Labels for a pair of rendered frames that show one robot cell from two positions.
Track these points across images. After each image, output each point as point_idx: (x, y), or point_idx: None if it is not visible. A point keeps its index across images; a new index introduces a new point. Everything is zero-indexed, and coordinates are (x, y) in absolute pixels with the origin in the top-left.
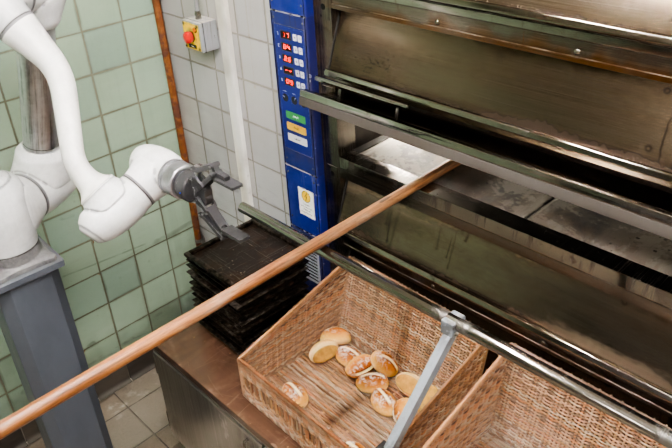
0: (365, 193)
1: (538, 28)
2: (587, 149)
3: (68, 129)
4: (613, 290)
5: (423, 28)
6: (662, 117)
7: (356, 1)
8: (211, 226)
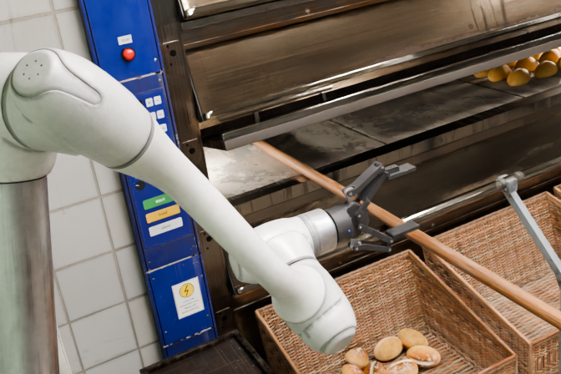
0: None
1: None
2: (449, 43)
3: (255, 233)
4: (467, 141)
5: (296, 22)
6: (467, 5)
7: (216, 28)
8: (376, 246)
